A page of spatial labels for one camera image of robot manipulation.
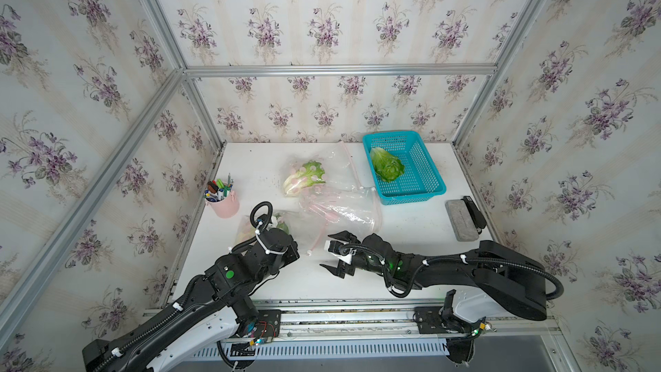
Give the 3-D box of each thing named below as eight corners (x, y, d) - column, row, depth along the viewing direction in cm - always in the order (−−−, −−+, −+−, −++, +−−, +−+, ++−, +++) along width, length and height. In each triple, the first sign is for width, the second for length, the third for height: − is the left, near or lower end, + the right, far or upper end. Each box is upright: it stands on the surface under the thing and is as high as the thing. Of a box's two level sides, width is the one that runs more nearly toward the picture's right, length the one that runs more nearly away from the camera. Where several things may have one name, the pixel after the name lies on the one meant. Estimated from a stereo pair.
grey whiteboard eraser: (456, 240, 91) (459, 237, 89) (443, 201, 102) (445, 198, 100) (479, 240, 91) (483, 237, 89) (464, 202, 102) (467, 198, 100)
